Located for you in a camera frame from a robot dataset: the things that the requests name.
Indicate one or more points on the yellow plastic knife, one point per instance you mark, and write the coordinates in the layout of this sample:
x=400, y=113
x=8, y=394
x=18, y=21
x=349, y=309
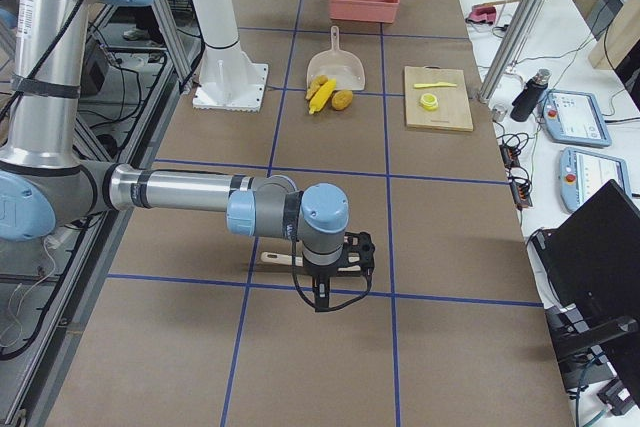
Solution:
x=439, y=84

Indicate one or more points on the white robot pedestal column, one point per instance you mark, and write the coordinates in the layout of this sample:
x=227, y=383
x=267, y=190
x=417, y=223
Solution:
x=228, y=79

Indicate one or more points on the yellow lemon slices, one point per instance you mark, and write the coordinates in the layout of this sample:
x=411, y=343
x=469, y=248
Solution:
x=429, y=102

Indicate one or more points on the teach pendant tablet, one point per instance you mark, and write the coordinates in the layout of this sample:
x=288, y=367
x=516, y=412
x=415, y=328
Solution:
x=574, y=118
x=583, y=173

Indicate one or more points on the brown toy potato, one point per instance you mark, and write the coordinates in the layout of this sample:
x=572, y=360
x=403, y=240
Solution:
x=342, y=99

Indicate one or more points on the lower teach pendant tablet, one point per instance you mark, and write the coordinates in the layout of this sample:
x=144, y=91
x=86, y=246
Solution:
x=583, y=173

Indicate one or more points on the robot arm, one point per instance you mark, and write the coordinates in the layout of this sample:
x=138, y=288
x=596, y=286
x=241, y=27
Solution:
x=44, y=185

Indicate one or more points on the tan toy ginger root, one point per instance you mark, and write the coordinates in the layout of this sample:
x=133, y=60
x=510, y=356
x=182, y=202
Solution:
x=315, y=85

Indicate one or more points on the black monitor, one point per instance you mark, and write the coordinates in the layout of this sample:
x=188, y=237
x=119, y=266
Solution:
x=592, y=263

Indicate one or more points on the black power strip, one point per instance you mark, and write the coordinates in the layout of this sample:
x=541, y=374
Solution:
x=518, y=177

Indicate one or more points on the pink cloth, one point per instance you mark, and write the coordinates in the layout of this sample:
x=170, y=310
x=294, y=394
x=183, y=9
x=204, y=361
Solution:
x=481, y=14

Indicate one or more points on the black water bottle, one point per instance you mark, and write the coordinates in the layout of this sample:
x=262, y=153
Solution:
x=525, y=102

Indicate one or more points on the upper teach pendant tablet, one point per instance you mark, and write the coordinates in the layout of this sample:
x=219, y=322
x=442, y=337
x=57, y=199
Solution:
x=574, y=118

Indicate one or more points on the wooden cutting board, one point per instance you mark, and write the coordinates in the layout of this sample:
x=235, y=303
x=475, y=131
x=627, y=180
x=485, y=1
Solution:
x=454, y=112

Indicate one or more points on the yellow toy corn cob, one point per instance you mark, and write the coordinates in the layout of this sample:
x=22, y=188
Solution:
x=321, y=97

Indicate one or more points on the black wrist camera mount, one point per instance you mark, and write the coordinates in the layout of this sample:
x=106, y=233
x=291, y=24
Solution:
x=360, y=251

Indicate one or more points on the aluminium frame post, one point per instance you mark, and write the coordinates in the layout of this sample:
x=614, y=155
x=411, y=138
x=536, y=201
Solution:
x=507, y=49

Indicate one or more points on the beige plastic dustpan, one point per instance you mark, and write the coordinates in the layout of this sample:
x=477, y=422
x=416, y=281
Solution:
x=343, y=66

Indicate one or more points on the beige hand brush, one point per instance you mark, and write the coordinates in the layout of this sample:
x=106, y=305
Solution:
x=285, y=259

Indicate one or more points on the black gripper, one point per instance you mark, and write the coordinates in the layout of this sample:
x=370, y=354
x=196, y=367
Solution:
x=320, y=273

